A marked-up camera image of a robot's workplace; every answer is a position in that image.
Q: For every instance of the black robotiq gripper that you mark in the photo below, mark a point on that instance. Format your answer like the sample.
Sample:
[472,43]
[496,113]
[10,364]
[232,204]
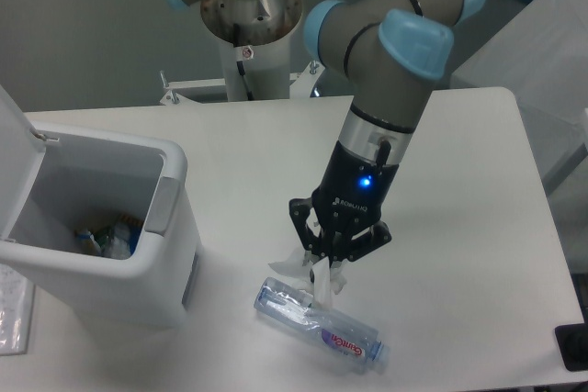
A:
[347,204]

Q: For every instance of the white plastic wrapper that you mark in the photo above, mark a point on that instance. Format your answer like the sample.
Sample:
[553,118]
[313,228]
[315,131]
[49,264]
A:
[314,275]

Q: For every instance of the clear plastic water bottle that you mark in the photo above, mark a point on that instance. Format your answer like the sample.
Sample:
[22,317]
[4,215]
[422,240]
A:
[331,329]

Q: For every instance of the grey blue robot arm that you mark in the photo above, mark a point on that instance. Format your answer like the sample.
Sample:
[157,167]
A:
[393,51]

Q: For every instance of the trash pile inside can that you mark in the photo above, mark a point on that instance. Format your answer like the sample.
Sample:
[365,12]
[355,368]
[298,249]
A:
[117,240]

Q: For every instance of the white trash can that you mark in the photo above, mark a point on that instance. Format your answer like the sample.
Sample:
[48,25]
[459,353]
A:
[57,180]

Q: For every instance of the black device at edge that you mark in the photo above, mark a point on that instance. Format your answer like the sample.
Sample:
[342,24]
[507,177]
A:
[572,341]

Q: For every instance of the white covered side table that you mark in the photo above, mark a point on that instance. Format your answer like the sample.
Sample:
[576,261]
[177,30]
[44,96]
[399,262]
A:
[541,57]

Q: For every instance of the white pedestal base bracket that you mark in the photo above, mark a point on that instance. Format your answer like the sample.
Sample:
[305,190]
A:
[301,85]

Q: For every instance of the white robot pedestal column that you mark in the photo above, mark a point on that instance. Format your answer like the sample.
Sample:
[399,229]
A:
[254,41]

